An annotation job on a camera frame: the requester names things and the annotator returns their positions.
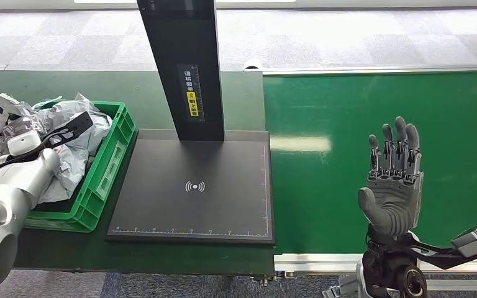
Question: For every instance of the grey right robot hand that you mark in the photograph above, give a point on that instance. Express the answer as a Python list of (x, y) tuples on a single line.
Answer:
[(395, 197)]

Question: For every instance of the black inbound scanner machine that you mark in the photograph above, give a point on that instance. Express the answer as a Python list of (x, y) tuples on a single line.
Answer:
[(193, 172)]

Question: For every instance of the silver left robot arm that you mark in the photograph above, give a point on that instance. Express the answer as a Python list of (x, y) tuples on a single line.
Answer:
[(8, 197)]

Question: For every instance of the grey crumpled package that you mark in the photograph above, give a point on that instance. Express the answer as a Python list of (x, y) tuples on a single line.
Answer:
[(74, 156)]

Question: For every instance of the green plastic crate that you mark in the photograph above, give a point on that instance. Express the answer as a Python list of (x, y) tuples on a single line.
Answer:
[(102, 164)]

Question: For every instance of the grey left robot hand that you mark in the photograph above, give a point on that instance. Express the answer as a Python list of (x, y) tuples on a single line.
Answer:
[(18, 124)]

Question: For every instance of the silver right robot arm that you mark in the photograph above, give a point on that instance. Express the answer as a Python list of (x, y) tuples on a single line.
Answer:
[(386, 271)]

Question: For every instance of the black camera bracket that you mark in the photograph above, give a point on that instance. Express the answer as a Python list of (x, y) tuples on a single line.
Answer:
[(440, 255), (74, 125)]

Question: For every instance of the black left camera bracket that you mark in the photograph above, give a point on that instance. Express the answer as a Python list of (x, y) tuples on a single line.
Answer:
[(74, 125)]

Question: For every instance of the black right camera bracket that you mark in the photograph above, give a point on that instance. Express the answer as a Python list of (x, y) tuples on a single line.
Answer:
[(440, 255)]

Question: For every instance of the yellow label sticker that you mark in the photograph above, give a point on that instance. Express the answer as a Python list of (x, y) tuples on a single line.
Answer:
[(192, 104)]

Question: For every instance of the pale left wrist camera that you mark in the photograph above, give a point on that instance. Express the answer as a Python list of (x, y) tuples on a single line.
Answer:
[(23, 142)]

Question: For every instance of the green conveyor belt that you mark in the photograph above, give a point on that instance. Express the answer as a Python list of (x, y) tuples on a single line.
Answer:
[(325, 107)]

